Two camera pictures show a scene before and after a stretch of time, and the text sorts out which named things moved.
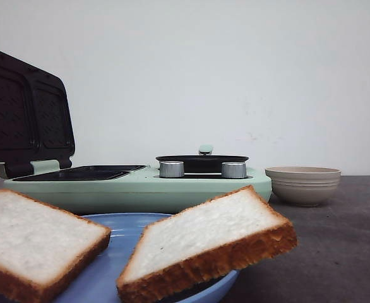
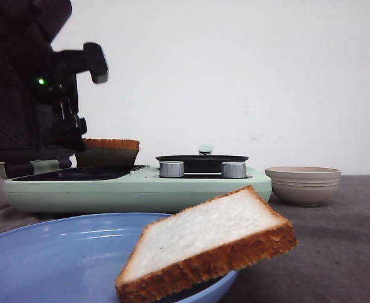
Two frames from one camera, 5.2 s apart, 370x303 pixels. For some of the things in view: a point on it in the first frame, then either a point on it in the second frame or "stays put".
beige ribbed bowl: x=304 y=187 stays put
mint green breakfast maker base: x=128 y=189 stays put
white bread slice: x=31 y=248 -> x=107 y=153
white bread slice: x=235 y=230 stays put
